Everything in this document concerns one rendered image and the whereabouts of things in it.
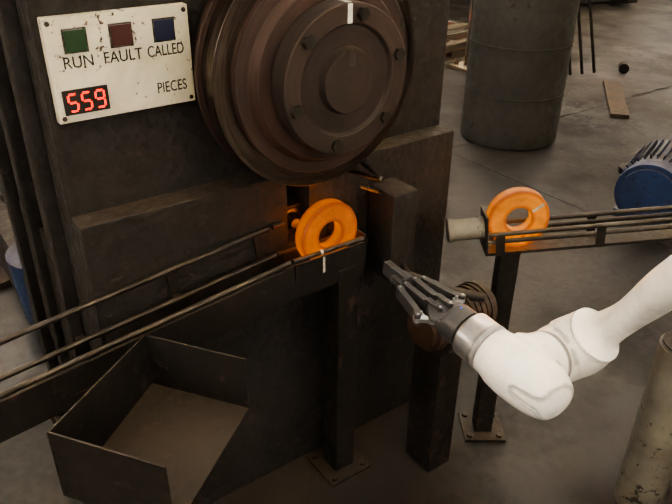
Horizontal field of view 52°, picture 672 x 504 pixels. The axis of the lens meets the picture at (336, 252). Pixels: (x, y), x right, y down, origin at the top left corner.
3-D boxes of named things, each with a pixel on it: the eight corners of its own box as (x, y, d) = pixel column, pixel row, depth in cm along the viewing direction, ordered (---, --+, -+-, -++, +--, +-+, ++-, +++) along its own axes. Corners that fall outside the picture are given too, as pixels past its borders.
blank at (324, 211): (290, 212, 149) (298, 217, 147) (346, 187, 157) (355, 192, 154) (298, 270, 158) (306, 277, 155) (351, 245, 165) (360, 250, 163)
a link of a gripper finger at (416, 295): (442, 323, 129) (437, 325, 129) (403, 292, 137) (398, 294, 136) (445, 306, 127) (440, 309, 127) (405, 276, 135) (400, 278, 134)
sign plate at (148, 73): (57, 121, 123) (36, 17, 114) (191, 97, 136) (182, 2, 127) (60, 125, 121) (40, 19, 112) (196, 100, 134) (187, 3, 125)
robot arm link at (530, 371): (462, 382, 121) (511, 362, 128) (530, 440, 110) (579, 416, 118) (479, 332, 115) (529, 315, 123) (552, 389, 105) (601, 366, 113)
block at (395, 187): (362, 266, 177) (365, 181, 166) (387, 257, 182) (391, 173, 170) (389, 285, 170) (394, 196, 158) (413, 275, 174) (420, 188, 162)
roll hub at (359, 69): (273, 160, 130) (267, 5, 116) (387, 132, 145) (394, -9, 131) (288, 170, 126) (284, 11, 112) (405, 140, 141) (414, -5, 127)
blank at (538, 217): (503, 252, 178) (507, 258, 175) (473, 209, 171) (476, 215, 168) (556, 218, 174) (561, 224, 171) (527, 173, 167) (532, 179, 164)
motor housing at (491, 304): (393, 452, 197) (404, 295, 170) (449, 421, 208) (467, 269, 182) (423, 481, 188) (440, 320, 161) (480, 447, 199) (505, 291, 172)
